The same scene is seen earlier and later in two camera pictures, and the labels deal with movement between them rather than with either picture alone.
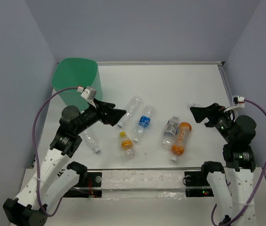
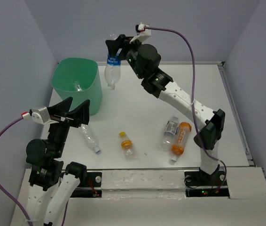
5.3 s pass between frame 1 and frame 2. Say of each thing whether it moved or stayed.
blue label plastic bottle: moved
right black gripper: moved
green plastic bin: stayed
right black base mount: stayed
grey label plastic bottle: stayed
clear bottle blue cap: stayed
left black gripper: moved
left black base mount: stayed
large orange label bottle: stayed
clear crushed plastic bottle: moved
